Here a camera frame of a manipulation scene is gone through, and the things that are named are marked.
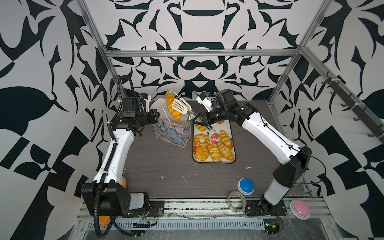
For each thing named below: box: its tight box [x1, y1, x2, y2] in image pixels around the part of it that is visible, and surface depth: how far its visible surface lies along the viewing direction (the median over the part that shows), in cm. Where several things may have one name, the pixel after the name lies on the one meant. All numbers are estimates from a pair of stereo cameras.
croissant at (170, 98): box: [166, 93, 182, 121], surface depth 77 cm
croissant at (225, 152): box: [217, 141, 235, 161], surface depth 91 cm
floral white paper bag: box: [152, 117, 192, 149], surface depth 84 cm
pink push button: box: [289, 199, 311, 220], surface depth 74 cm
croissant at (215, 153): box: [207, 143, 222, 162], surface depth 91 cm
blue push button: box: [237, 177, 255, 196], surface depth 82 cm
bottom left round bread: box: [194, 146, 210, 161], surface depth 91 cm
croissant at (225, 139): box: [220, 130, 232, 149], surface depth 98 cm
